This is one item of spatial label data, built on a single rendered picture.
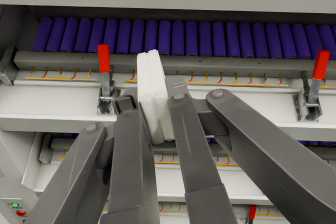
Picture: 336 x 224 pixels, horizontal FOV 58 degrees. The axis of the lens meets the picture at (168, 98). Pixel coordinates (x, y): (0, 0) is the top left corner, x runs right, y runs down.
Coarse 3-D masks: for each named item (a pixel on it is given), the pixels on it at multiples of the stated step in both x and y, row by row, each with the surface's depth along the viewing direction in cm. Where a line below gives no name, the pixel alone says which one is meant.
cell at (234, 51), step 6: (228, 24) 46; (234, 24) 46; (228, 30) 46; (234, 30) 46; (228, 36) 45; (234, 36) 45; (228, 42) 45; (234, 42) 44; (228, 48) 44; (234, 48) 44; (228, 54) 44; (234, 54) 43
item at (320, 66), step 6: (318, 54) 36; (324, 54) 36; (318, 60) 37; (324, 60) 36; (318, 66) 37; (324, 66) 37; (312, 72) 38; (318, 72) 37; (324, 72) 37; (312, 78) 38; (318, 78) 38; (312, 84) 38; (318, 84) 38; (312, 90) 38; (318, 90) 38; (306, 96) 40; (312, 96) 39; (312, 102) 39
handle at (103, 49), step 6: (102, 48) 37; (108, 48) 37; (102, 54) 37; (108, 54) 37; (102, 60) 37; (108, 60) 37; (102, 66) 38; (108, 66) 38; (102, 72) 38; (108, 72) 38; (102, 78) 38; (108, 78) 38; (102, 84) 39; (108, 84) 39; (102, 90) 39; (108, 90) 39; (102, 96) 40; (108, 96) 39
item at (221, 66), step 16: (16, 64) 43; (32, 64) 43; (48, 64) 43; (64, 64) 42; (80, 64) 42; (96, 64) 42; (112, 64) 42; (128, 64) 42; (176, 64) 42; (192, 64) 42; (208, 64) 42; (224, 64) 42; (240, 64) 42; (256, 64) 42; (272, 64) 42; (288, 64) 42; (304, 64) 42; (128, 80) 42
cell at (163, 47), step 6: (162, 24) 46; (168, 24) 46; (162, 30) 46; (168, 30) 46; (162, 36) 45; (168, 36) 45; (162, 42) 44; (168, 42) 45; (162, 48) 44; (168, 48) 44; (168, 54) 44
